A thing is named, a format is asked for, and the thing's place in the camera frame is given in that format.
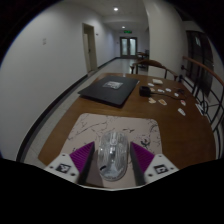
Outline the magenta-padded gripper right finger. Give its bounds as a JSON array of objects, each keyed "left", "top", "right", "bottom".
[{"left": 129, "top": 141, "right": 180, "bottom": 186}]

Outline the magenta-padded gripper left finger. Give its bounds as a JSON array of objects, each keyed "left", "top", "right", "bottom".
[{"left": 44, "top": 141, "right": 96, "bottom": 185}]

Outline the white marble-print mouse pad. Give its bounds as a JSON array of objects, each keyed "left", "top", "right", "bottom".
[{"left": 54, "top": 112, "right": 163, "bottom": 186}]

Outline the small black box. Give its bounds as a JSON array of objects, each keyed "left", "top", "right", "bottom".
[{"left": 139, "top": 85, "right": 151, "bottom": 98}]

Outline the black closed laptop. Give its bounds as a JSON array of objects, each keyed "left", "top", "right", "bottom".
[{"left": 77, "top": 75, "right": 140, "bottom": 108}]

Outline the wooden armchair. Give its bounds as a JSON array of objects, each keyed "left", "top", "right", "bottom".
[{"left": 129, "top": 59, "right": 179, "bottom": 81}]

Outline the black railing with wooden handrail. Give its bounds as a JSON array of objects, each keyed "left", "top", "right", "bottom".
[{"left": 181, "top": 55, "right": 224, "bottom": 134}]

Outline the dark wooden hallway chair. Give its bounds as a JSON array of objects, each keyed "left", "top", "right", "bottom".
[{"left": 136, "top": 50, "right": 150, "bottom": 71}]

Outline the dark window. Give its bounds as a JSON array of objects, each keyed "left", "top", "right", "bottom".
[{"left": 186, "top": 30, "right": 214, "bottom": 98}]

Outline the white side door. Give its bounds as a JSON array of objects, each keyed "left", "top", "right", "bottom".
[{"left": 82, "top": 22, "right": 99, "bottom": 74}]

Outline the glass double door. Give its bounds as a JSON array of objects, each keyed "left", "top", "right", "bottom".
[{"left": 119, "top": 36, "right": 138, "bottom": 58}]

